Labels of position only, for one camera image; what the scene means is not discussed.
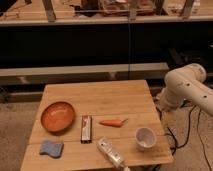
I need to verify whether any long wooden bench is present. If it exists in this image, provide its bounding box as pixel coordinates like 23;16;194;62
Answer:
0;62;169;103

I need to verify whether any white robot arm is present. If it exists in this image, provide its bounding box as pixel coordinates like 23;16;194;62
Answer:
159;63;213;117

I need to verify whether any wooden table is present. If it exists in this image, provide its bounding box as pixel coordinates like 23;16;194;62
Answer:
21;80;173;171

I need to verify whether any upper wooden shelf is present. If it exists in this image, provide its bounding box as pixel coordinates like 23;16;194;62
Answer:
0;0;213;27

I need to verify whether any red rectangular box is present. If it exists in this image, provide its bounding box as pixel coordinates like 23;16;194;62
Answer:
81;115;92;143

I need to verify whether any white cup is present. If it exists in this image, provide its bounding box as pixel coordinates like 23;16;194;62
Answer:
135;127;157;151

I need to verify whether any orange carrot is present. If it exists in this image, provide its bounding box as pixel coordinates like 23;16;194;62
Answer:
99;119;128;127

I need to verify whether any orange bowl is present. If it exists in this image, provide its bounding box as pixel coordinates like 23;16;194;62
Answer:
41;101;75;132

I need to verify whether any blue sponge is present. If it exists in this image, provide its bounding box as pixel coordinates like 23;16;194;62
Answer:
39;140;64;158

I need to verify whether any black cable on floor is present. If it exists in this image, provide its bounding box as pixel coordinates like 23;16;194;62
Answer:
155;96;213;171

